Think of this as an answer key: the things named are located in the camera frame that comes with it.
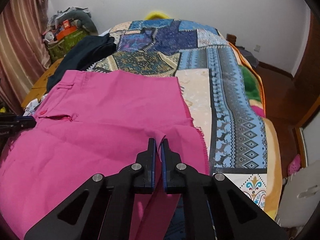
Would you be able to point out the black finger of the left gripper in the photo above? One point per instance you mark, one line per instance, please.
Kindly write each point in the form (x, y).
(12, 124)

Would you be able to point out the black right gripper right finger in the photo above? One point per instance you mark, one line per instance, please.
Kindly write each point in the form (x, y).
(214, 207)

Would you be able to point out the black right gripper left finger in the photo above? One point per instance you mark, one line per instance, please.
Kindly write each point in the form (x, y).
(101, 208)

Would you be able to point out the pink pants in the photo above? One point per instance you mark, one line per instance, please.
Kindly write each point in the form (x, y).
(91, 123)

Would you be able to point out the striped pink curtain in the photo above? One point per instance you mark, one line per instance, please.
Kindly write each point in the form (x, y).
(24, 57)

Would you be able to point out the white plastic chair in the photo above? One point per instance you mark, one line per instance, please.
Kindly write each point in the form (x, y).
(300, 197)

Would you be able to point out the green storage bag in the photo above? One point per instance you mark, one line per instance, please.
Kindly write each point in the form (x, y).
(59, 49)

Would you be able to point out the pink slipper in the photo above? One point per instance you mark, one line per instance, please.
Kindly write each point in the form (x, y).
(294, 166)

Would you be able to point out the dark navy folded garment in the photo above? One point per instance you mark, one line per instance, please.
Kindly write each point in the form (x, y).
(89, 50)

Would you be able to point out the orange box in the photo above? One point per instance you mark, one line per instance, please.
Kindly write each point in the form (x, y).
(65, 29)

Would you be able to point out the grey plush toy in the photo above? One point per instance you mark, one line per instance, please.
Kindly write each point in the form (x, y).
(81, 17)

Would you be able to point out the orange floral blanket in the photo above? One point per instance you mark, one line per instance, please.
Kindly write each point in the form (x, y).
(274, 173)

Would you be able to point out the wooden wardrobe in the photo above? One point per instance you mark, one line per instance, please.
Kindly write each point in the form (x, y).
(306, 79)

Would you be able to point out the patchwork blue bed sheet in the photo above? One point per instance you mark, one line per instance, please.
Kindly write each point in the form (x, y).
(215, 86)

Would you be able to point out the wooden nightstand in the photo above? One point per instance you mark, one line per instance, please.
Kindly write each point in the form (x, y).
(231, 39)

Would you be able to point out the yellow plush pillow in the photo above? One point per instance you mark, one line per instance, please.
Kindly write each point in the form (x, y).
(156, 15)

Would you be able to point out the wall socket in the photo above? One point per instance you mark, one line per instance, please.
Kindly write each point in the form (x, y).
(257, 48)

